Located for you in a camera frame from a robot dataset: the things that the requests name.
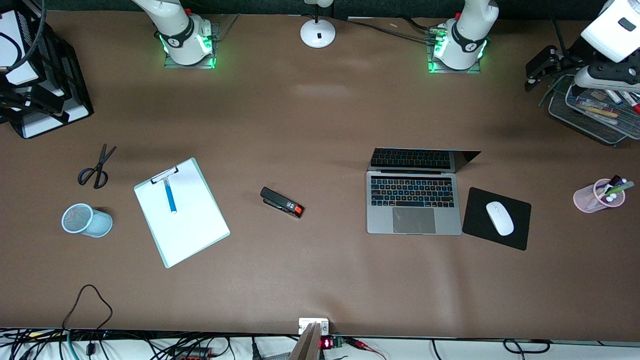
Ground silver laptop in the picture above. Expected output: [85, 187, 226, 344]
[366, 147, 482, 236]

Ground white computer mouse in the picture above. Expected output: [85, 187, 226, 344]
[485, 201, 515, 237]

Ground black scissors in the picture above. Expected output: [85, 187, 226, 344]
[77, 144, 117, 190]

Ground white blank paper sheet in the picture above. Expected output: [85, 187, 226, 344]
[136, 160, 228, 266]

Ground blue marker with white end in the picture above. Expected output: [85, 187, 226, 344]
[163, 177, 178, 215]

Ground light blue mesh pen cup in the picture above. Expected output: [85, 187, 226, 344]
[61, 203, 114, 238]

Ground black orange power plug strip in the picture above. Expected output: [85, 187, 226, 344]
[170, 347, 214, 360]

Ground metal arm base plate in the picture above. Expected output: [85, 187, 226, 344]
[164, 20, 221, 69]
[427, 30, 482, 75]

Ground mint green clipboard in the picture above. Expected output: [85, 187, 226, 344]
[133, 157, 231, 269]

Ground black mesh desk organizer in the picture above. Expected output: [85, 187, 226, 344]
[547, 75, 640, 147]

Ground black base cable bundle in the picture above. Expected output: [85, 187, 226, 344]
[334, 16, 442, 45]

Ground red clip leads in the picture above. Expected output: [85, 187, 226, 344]
[345, 337, 387, 360]

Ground white round stand base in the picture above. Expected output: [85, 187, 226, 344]
[300, 0, 337, 49]

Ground black stacked letter tray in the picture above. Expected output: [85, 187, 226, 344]
[0, 10, 94, 140]

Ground black looped cable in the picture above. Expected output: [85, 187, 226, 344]
[62, 284, 114, 346]

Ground black coiled cable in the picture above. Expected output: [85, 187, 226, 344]
[502, 338, 552, 355]

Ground pink translucent pen cup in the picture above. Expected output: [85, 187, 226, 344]
[573, 178, 627, 214]

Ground white paper sheets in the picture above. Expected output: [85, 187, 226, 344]
[22, 104, 91, 138]
[30, 75, 66, 108]
[0, 10, 38, 86]

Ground green highlighter pen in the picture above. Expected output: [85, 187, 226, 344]
[602, 181, 636, 197]

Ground aluminium camera mount post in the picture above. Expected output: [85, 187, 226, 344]
[289, 322, 322, 360]

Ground yellow orange pen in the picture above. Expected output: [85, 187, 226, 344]
[580, 104, 621, 121]

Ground white marker with red cap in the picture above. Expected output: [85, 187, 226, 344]
[620, 91, 640, 115]

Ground white mount bracket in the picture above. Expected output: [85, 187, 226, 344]
[299, 318, 330, 335]

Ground black stapler with orange tip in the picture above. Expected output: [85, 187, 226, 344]
[260, 186, 305, 219]

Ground black mouse pad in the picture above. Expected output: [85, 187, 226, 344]
[461, 187, 532, 252]

